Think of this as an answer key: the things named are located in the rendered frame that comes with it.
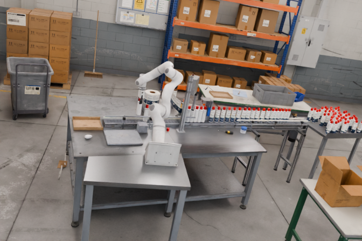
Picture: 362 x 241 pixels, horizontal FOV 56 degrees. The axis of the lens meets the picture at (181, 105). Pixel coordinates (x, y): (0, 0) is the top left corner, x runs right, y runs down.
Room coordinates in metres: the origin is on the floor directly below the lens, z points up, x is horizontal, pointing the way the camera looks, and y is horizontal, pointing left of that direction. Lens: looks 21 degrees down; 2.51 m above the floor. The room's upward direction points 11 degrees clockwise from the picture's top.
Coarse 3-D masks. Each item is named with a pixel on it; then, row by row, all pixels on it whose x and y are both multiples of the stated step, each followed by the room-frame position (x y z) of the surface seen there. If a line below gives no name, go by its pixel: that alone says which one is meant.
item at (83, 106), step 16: (80, 96) 4.03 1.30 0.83; (96, 96) 4.13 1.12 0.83; (80, 112) 3.55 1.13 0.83; (96, 112) 3.63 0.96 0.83; (112, 112) 3.71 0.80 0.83; (128, 112) 3.80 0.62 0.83; (128, 128) 3.38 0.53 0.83; (176, 128) 3.61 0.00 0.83; (192, 128) 3.70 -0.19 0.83; (208, 128) 3.78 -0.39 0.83; (240, 128) 3.97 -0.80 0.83; (80, 144) 2.84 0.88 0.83; (96, 144) 2.90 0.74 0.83; (144, 144) 3.08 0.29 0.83; (192, 144) 3.28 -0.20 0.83; (208, 144) 3.35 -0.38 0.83; (224, 144) 3.42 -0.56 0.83; (240, 144) 3.50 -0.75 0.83; (256, 144) 3.58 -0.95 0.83
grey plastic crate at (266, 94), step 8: (256, 88) 5.45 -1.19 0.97; (264, 88) 5.62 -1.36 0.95; (272, 88) 5.66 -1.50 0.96; (280, 88) 5.70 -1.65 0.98; (256, 96) 5.38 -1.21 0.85; (264, 96) 5.20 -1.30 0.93; (272, 96) 5.24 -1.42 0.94; (280, 96) 5.28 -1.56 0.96; (288, 96) 5.31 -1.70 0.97; (272, 104) 5.25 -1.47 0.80; (280, 104) 5.29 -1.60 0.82; (288, 104) 5.33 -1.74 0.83
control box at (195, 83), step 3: (195, 75) 3.71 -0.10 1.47; (195, 78) 3.61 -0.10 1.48; (198, 78) 3.64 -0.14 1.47; (195, 81) 3.55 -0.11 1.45; (198, 81) 3.69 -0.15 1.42; (192, 84) 3.56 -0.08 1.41; (195, 84) 3.55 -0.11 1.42; (192, 87) 3.56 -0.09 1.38; (195, 87) 3.55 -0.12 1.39; (192, 90) 3.56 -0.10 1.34; (195, 90) 3.59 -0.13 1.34; (192, 93) 3.56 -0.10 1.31; (195, 93) 3.63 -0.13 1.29
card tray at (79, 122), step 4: (72, 116) 3.33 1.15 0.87; (76, 116) 3.35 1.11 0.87; (80, 116) 3.37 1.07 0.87; (72, 120) 3.30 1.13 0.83; (76, 120) 3.32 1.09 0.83; (80, 120) 3.34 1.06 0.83; (84, 120) 3.35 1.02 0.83; (88, 120) 3.37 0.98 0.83; (92, 120) 3.39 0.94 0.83; (96, 120) 3.41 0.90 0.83; (76, 124) 3.23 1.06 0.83; (80, 124) 3.25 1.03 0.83; (84, 124) 3.26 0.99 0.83; (88, 124) 3.28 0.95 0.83; (92, 124) 3.30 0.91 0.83; (96, 124) 3.32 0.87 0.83; (100, 124) 3.34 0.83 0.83; (76, 128) 3.11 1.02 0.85; (80, 128) 3.12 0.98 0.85; (84, 128) 3.14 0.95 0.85; (88, 128) 3.16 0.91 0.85; (92, 128) 3.17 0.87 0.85; (96, 128) 3.19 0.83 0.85; (100, 128) 3.21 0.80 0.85
